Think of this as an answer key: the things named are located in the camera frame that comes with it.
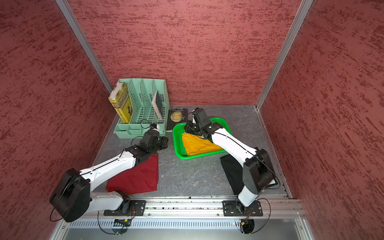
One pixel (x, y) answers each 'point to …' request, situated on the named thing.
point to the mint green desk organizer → (150, 105)
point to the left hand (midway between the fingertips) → (167, 142)
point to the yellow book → (120, 99)
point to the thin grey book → (157, 105)
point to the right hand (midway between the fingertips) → (184, 130)
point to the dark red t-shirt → (142, 178)
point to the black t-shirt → (233, 170)
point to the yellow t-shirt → (195, 144)
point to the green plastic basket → (178, 144)
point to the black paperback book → (176, 116)
